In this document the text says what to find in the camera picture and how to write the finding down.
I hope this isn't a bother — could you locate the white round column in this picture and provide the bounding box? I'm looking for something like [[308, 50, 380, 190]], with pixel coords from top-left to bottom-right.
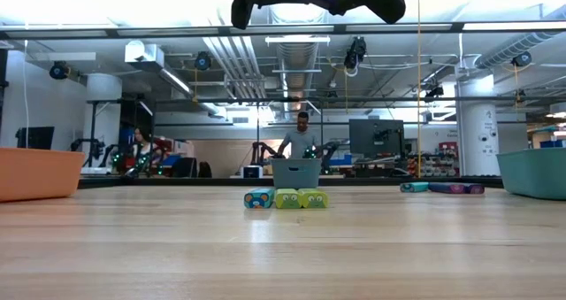
[[456, 74, 501, 177], [81, 73, 124, 162]]

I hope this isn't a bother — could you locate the overhead frame light beam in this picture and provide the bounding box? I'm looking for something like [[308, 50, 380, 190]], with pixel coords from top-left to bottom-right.
[[0, 20, 566, 41]]

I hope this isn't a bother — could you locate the dark desk monitor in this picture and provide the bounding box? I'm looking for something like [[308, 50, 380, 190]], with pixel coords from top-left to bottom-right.
[[348, 118, 406, 159]]

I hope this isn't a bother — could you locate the large silver ceiling duct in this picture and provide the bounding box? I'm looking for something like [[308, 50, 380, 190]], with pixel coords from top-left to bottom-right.
[[269, 3, 327, 111]]

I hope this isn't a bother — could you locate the shelf of small parts bins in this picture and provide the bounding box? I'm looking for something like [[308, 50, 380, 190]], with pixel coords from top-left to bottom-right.
[[406, 141, 459, 178]]

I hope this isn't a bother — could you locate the purple rectangular block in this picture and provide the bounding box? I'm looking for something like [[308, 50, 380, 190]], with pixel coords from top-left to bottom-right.
[[459, 183, 486, 196], [427, 182, 465, 195]]

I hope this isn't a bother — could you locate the person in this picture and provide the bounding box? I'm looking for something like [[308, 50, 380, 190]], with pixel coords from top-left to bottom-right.
[[277, 111, 322, 160], [129, 126, 157, 177]]

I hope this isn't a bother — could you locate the black shelf rack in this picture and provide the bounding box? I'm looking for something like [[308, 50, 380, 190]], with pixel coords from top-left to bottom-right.
[[119, 98, 156, 159]]

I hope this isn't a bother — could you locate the teal plastic bin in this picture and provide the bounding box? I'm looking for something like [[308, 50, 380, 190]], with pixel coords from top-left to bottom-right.
[[495, 147, 566, 202]]

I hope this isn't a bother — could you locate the teal mouse-face block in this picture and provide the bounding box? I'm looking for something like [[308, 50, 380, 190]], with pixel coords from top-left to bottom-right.
[[243, 188, 276, 210]]

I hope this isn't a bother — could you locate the small white box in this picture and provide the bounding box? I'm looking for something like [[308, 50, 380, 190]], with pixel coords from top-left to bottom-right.
[[241, 165, 264, 180]]

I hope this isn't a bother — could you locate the white hanging cable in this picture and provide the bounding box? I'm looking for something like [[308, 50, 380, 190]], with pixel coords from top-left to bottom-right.
[[21, 40, 30, 150]]

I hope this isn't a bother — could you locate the black aluminium table frame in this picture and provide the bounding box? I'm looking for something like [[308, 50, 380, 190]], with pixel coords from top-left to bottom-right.
[[78, 175, 505, 190]]

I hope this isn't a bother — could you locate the white ceiling air unit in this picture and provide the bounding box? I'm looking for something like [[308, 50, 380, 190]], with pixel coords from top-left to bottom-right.
[[124, 40, 165, 65]]

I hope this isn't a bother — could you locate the green frog-face block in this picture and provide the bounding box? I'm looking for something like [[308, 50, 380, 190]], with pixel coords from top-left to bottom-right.
[[298, 188, 330, 210], [274, 188, 303, 210]]

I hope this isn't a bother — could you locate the blue black ceiling reel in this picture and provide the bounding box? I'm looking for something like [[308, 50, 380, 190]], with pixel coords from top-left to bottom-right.
[[49, 60, 71, 81], [511, 50, 533, 68], [194, 50, 212, 72]]

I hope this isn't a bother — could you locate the teal rectangular block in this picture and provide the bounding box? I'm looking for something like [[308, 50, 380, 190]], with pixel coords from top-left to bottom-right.
[[400, 181, 430, 194]]

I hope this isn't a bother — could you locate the black wall monitor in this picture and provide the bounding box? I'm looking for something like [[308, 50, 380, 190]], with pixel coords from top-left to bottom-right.
[[15, 126, 56, 151]]

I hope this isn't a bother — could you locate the silver ribbed ventilation duct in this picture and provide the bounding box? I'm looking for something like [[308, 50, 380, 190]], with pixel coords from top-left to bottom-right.
[[473, 29, 562, 70]]

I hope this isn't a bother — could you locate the orange plastic bin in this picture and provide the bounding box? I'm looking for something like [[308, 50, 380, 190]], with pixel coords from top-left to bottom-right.
[[0, 147, 86, 203]]

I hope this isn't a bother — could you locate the grey plastic bin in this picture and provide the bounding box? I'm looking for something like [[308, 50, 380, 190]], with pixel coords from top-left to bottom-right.
[[270, 158, 323, 190]]

